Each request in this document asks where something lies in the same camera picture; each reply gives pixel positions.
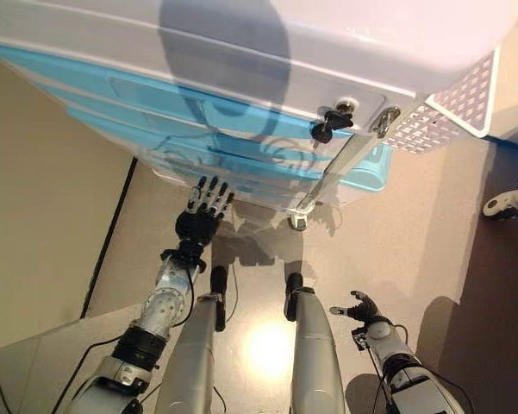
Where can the grey left robot leg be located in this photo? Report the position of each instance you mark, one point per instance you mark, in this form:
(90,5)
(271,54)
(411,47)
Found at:
(198,345)

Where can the grey robot leg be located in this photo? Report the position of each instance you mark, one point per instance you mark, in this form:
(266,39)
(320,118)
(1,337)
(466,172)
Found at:
(198,345)
(314,345)

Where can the light blue side bin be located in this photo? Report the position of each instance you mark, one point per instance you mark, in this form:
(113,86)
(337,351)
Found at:
(370,172)

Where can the cart caster wheel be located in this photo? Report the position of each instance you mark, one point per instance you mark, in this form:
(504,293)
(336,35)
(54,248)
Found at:
(299,221)

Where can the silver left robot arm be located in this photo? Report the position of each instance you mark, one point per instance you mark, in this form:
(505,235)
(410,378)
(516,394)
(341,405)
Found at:
(164,302)

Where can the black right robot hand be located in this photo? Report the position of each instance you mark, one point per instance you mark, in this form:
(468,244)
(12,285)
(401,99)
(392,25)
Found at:
(364,308)

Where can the white perforated side panel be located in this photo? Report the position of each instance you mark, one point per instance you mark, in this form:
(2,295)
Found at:
(457,108)

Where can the white medical drawer cart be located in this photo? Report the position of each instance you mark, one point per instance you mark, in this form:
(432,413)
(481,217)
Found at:
(241,52)

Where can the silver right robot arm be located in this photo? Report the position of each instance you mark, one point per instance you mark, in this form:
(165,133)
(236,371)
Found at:
(407,375)

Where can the black key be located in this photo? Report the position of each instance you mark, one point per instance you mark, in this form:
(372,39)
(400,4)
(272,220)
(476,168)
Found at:
(321,133)
(339,118)

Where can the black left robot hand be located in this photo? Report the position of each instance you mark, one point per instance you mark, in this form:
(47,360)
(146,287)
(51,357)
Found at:
(198,222)

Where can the grey right robot leg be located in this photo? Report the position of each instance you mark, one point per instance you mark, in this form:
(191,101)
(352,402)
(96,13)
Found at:
(314,345)

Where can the silver lock cylinder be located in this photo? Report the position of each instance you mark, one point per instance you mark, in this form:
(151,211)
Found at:
(344,104)

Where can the blue cart drawer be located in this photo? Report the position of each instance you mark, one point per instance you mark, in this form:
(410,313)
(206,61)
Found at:
(90,73)
(125,128)
(112,102)

